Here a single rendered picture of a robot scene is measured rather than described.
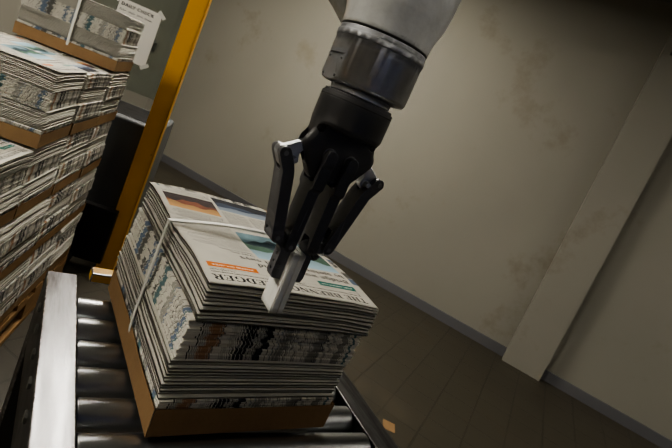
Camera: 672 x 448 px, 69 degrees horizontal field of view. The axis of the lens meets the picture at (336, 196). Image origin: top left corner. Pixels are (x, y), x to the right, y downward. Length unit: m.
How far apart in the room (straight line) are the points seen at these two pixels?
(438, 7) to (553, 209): 3.73
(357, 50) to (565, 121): 3.79
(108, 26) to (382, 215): 2.91
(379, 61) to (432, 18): 0.06
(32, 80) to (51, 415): 1.08
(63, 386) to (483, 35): 4.05
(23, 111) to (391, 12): 1.33
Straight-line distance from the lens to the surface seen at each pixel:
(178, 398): 0.71
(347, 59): 0.46
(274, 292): 0.52
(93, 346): 0.87
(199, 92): 5.54
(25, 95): 1.64
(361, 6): 0.47
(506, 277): 4.21
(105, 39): 2.19
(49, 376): 0.80
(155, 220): 0.85
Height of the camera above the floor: 1.28
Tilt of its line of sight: 9 degrees down
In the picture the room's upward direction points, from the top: 23 degrees clockwise
